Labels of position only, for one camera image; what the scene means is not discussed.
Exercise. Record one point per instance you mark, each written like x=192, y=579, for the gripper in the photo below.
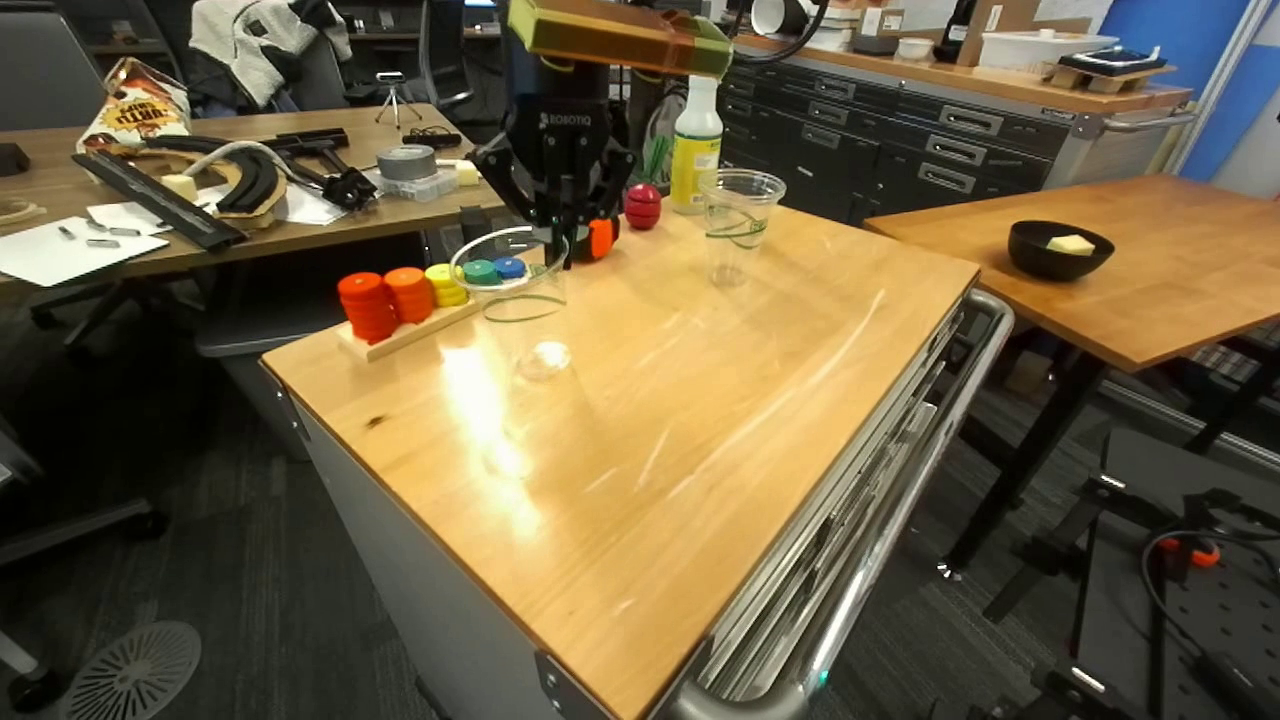
x=560, y=130

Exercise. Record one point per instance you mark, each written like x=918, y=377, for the stack of yellow rings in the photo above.
x=446, y=285

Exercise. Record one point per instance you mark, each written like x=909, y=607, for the stack of orange rings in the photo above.
x=410, y=293

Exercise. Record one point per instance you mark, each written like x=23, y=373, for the stack of red-orange rings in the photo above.
x=366, y=305

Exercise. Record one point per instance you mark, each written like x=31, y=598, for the orange egg-shaped toy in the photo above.
x=601, y=238

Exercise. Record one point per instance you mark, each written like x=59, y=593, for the red egg-shaped toy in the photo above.
x=642, y=206

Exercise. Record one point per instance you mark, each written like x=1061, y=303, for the pale yellow block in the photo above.
x=467, y=173

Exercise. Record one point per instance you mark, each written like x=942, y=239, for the plain clear plastic cup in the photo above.
x=520, y=300

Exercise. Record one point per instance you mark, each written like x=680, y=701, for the clear plastic box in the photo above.
x=425, y=185

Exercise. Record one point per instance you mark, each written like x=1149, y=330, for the yellow spray bottle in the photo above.
x=696, y=150

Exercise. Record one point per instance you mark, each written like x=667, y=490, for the clear cup with green print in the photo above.
x=738, y=225

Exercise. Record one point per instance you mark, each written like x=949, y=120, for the small tripod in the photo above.
x=392, y=95

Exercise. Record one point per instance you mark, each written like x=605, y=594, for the black clamp tool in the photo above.
x=330, y=170

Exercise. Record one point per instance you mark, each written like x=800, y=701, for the wooden desk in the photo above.
x=300, y=225

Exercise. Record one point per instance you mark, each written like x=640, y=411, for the tool cabinet with wood top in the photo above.
x=640, y=450

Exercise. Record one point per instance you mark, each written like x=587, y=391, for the curved black and wood pieces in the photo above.
x=255, y=185

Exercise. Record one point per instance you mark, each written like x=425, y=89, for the office chair with jacket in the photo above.
x=265, y=45

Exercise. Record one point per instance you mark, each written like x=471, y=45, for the black drawer cabinet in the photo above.
x=900, y=140

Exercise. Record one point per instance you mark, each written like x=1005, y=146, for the small white bowl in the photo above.
x=914, y=49

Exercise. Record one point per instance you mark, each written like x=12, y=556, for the long black bar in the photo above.
x=160, y=200

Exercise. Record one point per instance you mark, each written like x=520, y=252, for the snack bag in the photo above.
x=135, y=105

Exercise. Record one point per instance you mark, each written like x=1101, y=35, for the black bowl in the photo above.
x=1040, y=262

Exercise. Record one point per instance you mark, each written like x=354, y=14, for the white paper sheet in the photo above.
x=70, y=255

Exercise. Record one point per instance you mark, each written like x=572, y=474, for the white plastic bin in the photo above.
x=1040, y=50

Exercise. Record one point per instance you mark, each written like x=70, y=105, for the pale yellow food piece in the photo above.
x=1070, y=245

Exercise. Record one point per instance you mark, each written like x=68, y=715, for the grey office chair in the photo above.
x=50, y=70

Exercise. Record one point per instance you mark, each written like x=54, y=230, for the black tray on wooden stand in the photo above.
x=1110, y=65

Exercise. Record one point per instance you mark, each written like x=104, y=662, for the wooden table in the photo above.
x=1170, y=270

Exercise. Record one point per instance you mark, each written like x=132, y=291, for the orange clamp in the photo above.
x=1200, y=555

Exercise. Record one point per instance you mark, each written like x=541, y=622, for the grey duct tape roll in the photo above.
x=406, y=162

